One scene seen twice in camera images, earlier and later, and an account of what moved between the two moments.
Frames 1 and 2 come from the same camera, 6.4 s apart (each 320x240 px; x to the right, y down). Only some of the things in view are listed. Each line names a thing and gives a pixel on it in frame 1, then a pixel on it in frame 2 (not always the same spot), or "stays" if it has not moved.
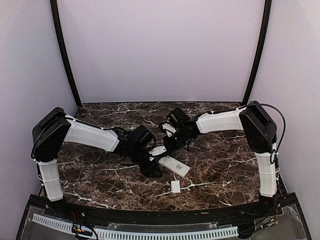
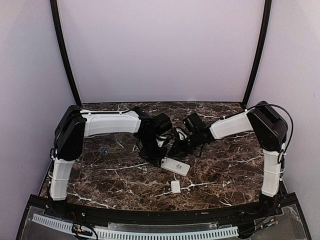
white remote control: (173, 165) stays
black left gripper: (147, 171) → (157, 158)
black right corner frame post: (264, 33) stays
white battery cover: (175, 186) stays
